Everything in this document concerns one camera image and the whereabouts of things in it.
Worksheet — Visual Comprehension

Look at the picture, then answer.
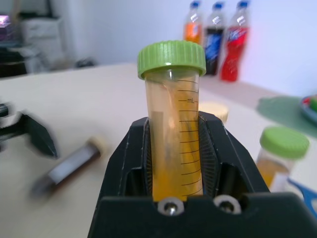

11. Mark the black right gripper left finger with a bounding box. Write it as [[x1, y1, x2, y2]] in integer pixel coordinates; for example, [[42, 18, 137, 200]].
[[102, 117, 154, 198]]

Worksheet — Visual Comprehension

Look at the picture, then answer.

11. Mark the blue plate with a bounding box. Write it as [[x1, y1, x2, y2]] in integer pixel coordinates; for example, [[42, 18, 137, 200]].
[[300, 93, 317, 123]]

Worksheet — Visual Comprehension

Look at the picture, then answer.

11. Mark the orange soda bottle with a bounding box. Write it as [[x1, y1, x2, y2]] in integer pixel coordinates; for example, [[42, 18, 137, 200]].
[[182, 0, 204, 46]]

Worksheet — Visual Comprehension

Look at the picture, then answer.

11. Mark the yellow test tube green cap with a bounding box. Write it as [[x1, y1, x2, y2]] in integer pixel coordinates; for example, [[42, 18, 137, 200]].
[[255, 126, 311, 192], [137, 39, 207, 202]]

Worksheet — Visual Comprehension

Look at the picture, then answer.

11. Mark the test tube cream cap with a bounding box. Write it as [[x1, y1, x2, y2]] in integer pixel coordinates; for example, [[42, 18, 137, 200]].
[[198, 101, 230, 122]]

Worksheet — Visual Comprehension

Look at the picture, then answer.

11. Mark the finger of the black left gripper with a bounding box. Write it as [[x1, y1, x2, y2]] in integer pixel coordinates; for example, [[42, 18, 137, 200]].
[[21, 111, 59, 160]]

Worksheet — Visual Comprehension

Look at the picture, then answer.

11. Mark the dark cola bottle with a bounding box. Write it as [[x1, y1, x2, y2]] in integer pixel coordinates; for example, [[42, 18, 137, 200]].
[[202, 1, 226, 76]]

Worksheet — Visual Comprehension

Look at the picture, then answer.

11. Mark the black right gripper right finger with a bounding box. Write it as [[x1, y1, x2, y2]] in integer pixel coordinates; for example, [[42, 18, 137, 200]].
[[197, 111, 271, 197]]

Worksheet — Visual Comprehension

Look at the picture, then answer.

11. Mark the white drawer cabinet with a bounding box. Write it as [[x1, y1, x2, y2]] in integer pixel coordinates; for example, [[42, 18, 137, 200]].
[[20, 16, 64, 73]]

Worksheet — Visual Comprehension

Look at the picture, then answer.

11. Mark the dark red tube cream cap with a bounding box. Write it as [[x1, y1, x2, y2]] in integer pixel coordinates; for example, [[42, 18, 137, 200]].
[[30, 135, 110, 197]]

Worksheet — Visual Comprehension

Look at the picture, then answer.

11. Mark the red soda bottle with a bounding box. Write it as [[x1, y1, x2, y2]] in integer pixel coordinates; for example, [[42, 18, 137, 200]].
[[219, 0, 251, 82]]

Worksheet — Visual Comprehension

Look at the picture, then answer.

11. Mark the green mat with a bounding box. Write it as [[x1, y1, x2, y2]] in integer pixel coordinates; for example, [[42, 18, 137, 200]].
[[256, 95, 317, 139]]

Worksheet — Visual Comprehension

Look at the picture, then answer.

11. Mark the black desk equipment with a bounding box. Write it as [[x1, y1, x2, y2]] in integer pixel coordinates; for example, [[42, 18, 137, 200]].
[[0, 46, 28, 78]]

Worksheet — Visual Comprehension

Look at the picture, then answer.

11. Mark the blue test tube rack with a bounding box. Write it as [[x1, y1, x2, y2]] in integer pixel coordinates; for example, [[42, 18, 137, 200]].
[[287, 177, 317, 214]]

